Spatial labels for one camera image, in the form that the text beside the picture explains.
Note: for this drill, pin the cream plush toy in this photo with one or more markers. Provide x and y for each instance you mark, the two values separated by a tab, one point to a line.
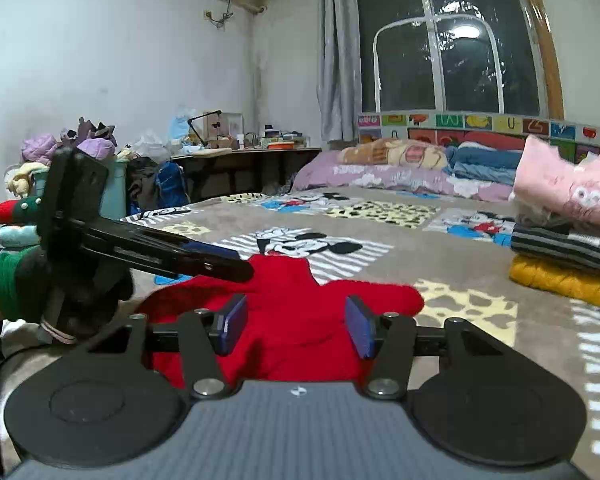
25	177

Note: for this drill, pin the dark clothes pile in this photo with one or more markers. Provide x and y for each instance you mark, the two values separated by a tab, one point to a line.
142	180

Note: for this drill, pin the red knit sweater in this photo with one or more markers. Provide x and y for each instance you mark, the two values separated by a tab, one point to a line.
290	300

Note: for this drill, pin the grey curtain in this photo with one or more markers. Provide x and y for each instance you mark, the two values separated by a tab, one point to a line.
337	60

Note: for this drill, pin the blue backpack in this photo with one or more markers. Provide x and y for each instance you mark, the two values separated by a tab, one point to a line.
172	185

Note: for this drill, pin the grey knit garment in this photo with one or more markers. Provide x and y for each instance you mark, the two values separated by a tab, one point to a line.
535	221

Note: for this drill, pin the assorted desk items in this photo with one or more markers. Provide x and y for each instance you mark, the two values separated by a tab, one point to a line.
280	136

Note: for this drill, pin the blue plastic bag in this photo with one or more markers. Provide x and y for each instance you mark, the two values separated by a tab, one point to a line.
180	127

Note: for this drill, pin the dark wooden desk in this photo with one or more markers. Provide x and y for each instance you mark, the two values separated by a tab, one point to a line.
230	153

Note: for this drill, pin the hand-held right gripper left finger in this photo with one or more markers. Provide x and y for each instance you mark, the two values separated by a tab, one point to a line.
232	325

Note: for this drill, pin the black desk lamp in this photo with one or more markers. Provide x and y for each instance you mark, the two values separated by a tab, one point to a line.
205	115

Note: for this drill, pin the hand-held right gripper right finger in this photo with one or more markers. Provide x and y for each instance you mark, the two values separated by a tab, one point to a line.
360	327

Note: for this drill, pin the lavender puffer jacket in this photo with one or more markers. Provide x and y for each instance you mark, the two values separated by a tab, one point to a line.
37	147
97	147

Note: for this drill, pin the cartoon printed blanket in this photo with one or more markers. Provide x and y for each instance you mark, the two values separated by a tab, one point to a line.
430	250

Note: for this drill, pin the orange cartoon pillow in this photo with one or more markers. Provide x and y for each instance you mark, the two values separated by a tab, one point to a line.
395	152

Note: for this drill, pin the yellow knit sweater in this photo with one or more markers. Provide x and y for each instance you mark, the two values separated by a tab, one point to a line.
560	275

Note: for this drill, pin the dark grey garment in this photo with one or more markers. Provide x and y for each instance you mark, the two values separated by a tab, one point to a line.
87	130

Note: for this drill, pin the red and green knit garment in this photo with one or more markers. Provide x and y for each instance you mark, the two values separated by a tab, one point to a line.
10	212

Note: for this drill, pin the blue duvet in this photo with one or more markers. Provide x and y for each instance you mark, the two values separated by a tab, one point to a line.
485	160

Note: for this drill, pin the pink printed sweatshirt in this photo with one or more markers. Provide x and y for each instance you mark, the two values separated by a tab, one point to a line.
555	185

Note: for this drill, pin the white plastic bag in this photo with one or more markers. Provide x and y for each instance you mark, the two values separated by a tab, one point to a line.
150	144

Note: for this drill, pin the cardboard box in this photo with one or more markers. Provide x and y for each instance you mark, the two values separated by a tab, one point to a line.
227	127

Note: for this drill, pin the person's left hand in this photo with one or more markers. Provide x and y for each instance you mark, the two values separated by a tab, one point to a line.
100	294

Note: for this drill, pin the white arched tube frame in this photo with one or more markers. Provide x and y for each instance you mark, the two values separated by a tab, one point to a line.
430	19

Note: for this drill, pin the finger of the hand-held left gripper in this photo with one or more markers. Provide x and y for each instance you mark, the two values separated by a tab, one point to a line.
200	247
220	271

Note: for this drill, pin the purple floral bed sheet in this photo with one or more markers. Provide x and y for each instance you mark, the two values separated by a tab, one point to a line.
360	177

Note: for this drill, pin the black striped garment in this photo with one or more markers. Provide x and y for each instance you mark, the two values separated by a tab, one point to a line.
565	247

